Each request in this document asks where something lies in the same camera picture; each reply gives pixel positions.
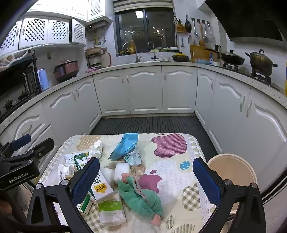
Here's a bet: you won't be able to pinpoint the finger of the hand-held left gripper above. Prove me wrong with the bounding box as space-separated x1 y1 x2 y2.
29 138 55 155
10 134 32 151

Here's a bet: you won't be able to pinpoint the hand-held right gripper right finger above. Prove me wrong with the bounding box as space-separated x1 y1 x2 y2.
192 157 267 233

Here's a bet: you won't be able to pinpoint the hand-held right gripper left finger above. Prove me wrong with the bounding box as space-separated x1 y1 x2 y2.
25 157 100 233

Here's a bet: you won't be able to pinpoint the green plush dinosaur toy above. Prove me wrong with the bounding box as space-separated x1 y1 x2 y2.
117 172 164 228

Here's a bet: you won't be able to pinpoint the person's left hand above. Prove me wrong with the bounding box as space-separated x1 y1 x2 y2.
0 200 13 215

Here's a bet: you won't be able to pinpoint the white yellow milk carton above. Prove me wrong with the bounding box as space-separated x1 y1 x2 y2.
88 167 115 204

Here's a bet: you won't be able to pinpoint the green flower-print carton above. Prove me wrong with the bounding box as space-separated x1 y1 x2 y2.
73 152 91 172

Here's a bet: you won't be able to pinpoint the white printed box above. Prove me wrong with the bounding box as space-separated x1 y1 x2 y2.
58 163 75 183

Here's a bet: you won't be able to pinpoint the white plastic packet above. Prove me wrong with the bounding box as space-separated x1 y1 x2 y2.
63 153 77 166

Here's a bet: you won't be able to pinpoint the beige plastic bin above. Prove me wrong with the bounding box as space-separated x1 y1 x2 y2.
206 153 257 222

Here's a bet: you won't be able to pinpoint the crumpled white tissue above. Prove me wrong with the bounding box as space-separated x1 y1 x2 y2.
89 140 103 158

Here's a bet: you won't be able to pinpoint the white foam block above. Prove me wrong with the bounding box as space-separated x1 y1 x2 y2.
112 162 131 182

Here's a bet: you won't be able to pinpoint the apple-print quilted mat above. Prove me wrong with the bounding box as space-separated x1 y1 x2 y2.
37 133 219 233

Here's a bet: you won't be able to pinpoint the white green wipes packet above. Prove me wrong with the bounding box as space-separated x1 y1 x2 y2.
98 200 126 226

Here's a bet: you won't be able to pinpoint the white base cabinets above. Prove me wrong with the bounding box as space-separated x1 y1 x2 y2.
0 75 102 162
93 65 199 116
195 67 287 195

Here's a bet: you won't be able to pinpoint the blue plastic bag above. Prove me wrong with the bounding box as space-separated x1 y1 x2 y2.
108 132 139 160

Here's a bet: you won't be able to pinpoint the black microwave oven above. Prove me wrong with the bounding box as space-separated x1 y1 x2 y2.
0 53 43 120
0 65 37 115

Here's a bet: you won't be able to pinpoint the green white plastic wrapper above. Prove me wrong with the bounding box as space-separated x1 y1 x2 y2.
124 144 142 167

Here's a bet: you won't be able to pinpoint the light blue cup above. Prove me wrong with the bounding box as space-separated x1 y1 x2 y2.
37 68 50 90

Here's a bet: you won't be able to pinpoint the brown rice cooker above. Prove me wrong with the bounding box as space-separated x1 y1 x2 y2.
53 59 80 83

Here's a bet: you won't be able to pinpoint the cling film rolls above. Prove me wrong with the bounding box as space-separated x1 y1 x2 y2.
13 50 35 59

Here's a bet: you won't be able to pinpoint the beige casserole pot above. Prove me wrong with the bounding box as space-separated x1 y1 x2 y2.
85 46 108 56

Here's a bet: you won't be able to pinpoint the gas stove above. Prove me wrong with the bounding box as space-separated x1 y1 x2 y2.
221 63 281 90

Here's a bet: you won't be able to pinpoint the black wok with lid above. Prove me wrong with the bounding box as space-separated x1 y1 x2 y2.
204 48 245 66

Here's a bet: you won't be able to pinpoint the black pot with yellow lid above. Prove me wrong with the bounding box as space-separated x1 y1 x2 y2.
171 52 190 63

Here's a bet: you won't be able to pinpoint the wooden cutting board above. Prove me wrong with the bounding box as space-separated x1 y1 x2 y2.
190 44 218 63

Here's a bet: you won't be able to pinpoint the steel stock pot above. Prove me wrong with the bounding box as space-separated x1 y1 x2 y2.
245 49 278 77

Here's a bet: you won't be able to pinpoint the curved steel faucet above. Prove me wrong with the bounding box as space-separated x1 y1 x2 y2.
122 41 141 63

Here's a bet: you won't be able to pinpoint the slim steel faucet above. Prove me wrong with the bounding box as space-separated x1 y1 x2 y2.
148 42 157 61

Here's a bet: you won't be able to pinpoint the wooden spatula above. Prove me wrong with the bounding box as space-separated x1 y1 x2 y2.
199 21 206 46

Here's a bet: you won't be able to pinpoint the steel strainer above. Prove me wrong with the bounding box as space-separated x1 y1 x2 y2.
205 21 216 44

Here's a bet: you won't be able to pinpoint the white gas water heater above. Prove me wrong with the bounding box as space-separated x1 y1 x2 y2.
87 0 112 29

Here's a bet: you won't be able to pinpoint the dark kitchen window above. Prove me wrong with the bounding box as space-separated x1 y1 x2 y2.
114 8 177 55

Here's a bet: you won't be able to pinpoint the yellow chopstick holder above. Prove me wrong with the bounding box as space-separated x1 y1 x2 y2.
175 19 186 34

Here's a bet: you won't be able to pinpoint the black range hood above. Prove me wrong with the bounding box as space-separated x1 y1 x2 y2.
205 0 283 42

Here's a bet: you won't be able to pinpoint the white pot on wire stand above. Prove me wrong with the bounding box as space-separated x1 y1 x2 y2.
86 56 106 68

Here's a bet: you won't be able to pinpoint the white lattice wall cabinets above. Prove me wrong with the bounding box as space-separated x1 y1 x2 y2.
0 17 87 52

